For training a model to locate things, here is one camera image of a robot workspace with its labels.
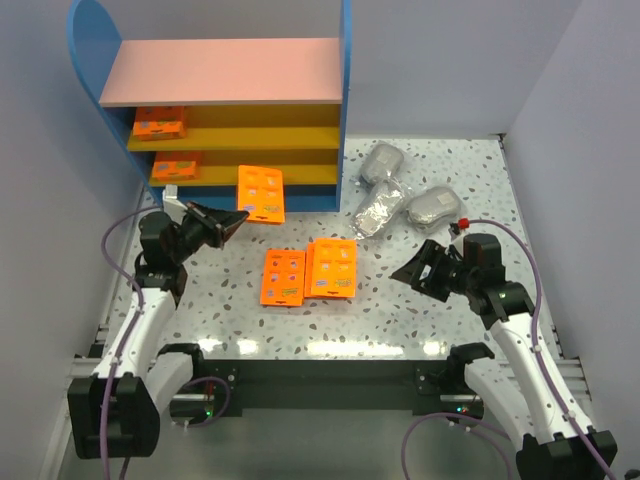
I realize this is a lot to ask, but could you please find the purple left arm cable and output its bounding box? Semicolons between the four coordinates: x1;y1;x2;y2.
99;208;232;480

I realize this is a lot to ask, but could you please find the silver sponge pack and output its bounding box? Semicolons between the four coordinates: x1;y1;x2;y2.
354;142;408;188
351;179;413;239
406;186;464;232

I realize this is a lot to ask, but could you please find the orange sponge box hidden lowest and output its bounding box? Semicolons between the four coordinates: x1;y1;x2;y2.
304;242;315;299

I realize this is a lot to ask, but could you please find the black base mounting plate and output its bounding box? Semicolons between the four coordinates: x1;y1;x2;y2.
169;357;485;420

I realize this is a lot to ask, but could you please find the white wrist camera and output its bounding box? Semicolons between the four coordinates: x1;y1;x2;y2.
162;184;186;215
448;223;468;260

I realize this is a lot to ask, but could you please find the orange sponge box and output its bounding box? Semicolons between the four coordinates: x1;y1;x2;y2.
132;106;187;141
151;151;203;183
309;238;357;298
236;165;285;225
260;249;306;307

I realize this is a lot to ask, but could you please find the aluminium frame rail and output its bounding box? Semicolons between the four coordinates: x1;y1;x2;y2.
36;315;113;479

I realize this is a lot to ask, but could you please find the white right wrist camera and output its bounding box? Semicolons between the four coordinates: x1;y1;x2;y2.
448;223;468;260

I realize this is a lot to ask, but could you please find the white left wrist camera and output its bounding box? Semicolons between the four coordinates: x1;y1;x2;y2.
162;184;186;215

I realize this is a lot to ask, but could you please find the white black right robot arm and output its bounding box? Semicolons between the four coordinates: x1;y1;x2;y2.
391;233;617;479

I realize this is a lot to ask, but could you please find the silver sponge pack top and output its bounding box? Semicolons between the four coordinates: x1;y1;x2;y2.
354;142;408;188

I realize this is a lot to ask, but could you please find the orange sponge box bottom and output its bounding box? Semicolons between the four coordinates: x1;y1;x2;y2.
260;249;306;307

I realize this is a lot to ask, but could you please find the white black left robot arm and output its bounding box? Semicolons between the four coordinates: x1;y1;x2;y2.
67;202;249;461

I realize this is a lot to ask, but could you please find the blue pink yellow shelf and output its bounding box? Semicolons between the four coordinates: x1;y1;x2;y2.
66;1;352;213

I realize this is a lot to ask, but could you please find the orange sponge box on shelf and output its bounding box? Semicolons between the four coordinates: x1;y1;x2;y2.
151;151;203;183

